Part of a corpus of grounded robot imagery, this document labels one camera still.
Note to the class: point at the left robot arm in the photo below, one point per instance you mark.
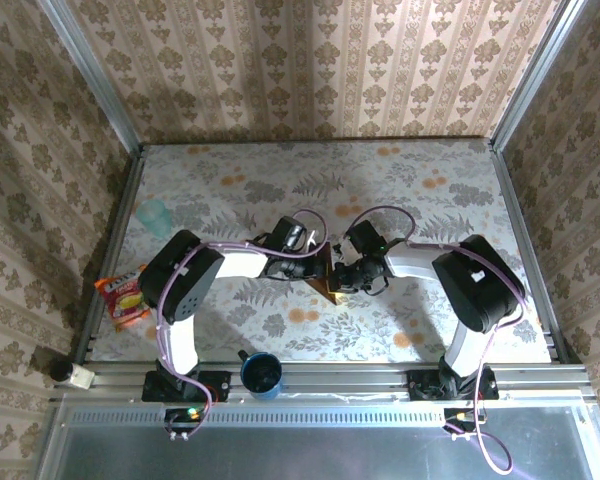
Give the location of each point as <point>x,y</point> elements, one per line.
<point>180,280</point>

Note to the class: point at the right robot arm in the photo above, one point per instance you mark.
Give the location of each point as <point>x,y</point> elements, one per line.
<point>480,290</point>

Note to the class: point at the floral patterned table cover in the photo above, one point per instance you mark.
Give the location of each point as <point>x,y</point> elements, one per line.
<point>280,175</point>

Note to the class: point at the blue mug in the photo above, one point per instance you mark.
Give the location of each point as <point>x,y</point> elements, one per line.
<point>262,375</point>

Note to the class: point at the translucent teal plastic cup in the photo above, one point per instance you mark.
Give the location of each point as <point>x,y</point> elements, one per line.
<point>152,215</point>

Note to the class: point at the small connector board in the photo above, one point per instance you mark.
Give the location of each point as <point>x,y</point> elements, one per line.
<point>462,417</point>
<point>182,417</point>

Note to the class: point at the red orange snack packet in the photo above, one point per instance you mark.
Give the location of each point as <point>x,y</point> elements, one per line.
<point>122,305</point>

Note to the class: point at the grey metal tray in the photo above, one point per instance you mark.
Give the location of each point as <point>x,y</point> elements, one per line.
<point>305,450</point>

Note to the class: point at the white and black cylinder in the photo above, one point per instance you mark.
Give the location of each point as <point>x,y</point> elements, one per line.
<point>77,376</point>

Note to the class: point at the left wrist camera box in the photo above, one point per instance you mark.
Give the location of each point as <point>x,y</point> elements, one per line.
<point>287,234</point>

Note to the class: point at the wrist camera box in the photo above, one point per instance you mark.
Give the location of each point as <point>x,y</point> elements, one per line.
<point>287,234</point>
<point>366,239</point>

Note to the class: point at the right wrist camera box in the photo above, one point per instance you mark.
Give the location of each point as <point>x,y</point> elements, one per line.
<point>366,239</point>

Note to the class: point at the long aluminium base rail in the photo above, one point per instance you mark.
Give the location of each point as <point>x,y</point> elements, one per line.
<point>340,377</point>

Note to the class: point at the aluminium side rail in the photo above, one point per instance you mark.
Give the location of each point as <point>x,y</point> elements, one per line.
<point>526,250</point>
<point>109,250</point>

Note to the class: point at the aluminium frame post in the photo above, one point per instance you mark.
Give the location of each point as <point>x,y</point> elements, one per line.
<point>100,85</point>
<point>531,75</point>

